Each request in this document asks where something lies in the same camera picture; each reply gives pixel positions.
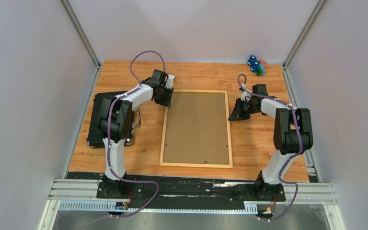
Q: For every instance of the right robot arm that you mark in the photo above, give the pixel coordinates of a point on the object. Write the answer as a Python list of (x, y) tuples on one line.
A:
[(292, 135)]

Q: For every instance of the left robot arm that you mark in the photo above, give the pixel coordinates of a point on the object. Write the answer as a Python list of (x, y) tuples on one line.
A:
[(114, 180)]

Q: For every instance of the brown backing board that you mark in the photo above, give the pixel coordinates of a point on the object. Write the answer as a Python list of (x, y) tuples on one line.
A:
[(196, 127)]

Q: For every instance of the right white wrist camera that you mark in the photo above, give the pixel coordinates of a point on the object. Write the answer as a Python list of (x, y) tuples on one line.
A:
[(245, 96)]

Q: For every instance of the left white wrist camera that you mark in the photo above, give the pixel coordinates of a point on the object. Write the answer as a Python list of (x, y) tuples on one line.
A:
[(169, 81)]

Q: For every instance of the wooden picture frame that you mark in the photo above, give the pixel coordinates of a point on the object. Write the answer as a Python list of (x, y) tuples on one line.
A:
[(196, 165)]

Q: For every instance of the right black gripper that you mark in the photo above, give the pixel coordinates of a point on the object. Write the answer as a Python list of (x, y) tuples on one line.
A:
[(236, 114)]

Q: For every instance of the orange round object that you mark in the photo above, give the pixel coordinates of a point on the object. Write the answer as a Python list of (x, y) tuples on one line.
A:
[(264, 63)]

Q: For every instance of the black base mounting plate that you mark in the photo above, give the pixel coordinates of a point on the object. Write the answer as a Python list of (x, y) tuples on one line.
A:
[(185, 193)]

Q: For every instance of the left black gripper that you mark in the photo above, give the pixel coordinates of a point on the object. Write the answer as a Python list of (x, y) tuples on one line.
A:
[(167, 102)]

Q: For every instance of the blue green toy blocks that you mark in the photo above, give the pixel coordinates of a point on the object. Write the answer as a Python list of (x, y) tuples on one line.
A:
[(256, 65)]

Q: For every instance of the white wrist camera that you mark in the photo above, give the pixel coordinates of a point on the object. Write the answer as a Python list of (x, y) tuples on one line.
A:
[(169, 81), (245, 96)]

